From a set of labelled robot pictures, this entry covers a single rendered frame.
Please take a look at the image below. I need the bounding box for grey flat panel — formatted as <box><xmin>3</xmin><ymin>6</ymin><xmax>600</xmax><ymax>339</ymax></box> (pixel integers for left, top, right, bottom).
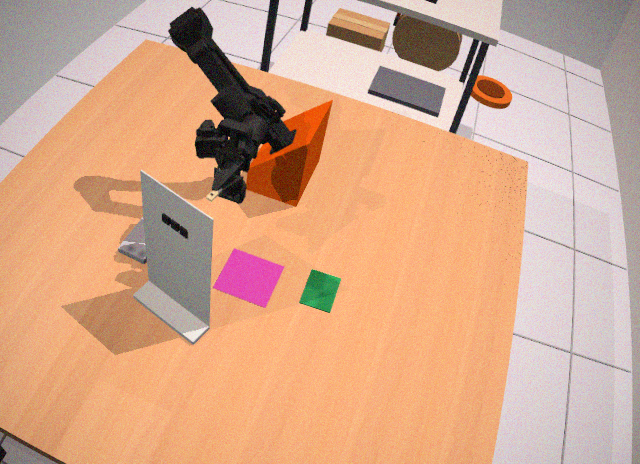
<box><xmin>133</xmin><ymin>170</ymin><xmax>214</xmax><ymax>345</ymax></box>

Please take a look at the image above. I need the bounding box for magenta square mat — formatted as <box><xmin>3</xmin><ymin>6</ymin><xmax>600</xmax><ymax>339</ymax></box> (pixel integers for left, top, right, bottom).
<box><xmin>213</xmin><ymin>249</ymin><xmax>284</xmax><ymax>308</ymax></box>

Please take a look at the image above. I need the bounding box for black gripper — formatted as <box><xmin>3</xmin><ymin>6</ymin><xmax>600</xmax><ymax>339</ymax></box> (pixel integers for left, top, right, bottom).
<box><xmin>212</xmin><ymin>118</ymin><xmax>260</xmax><ymax>204</ymax></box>

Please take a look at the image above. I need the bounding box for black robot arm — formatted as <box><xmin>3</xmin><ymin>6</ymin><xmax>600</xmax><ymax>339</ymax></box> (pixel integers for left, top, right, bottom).
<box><xmin>168</xmin><ymin>7</ymin><xmax>297</xmax><ymax>159</ymax></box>

